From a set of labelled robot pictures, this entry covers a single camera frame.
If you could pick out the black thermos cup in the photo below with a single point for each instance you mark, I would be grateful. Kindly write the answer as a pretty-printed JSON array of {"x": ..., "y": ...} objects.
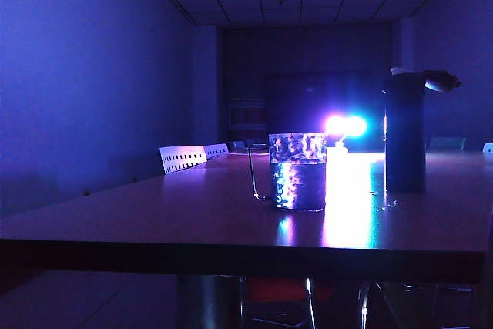
[{"x": 404, "y": 140}]

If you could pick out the dark shelf cabinet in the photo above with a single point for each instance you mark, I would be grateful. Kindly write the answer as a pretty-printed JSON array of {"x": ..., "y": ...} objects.
[{"x": 245, "y": 115}]

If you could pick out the white perforated chair back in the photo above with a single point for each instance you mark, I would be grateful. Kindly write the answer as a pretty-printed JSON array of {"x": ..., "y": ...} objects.
[{"x": 181, "y": 159}]

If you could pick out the white perforated chair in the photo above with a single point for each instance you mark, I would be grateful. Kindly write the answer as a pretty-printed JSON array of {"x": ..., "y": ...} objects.
[
  {"x": 181, "y": 159},
  {"x": 488, "y": 150}
]

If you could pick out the bright desk lamp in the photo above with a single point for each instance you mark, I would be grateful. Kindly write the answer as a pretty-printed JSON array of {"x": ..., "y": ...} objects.
[{"x": 344, "y": 126}]

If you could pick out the red chair with chrome legs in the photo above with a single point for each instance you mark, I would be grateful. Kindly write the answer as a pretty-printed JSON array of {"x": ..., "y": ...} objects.
[{"x": 281, "y": 290}]

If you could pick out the metal table leg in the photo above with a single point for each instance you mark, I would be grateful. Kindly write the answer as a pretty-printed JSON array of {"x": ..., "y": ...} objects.
[{"x": 212, "y": 302}]

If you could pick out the dark wall screen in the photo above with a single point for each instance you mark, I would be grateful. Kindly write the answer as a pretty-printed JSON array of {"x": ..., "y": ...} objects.
[{"x": 300, "y": 101}]

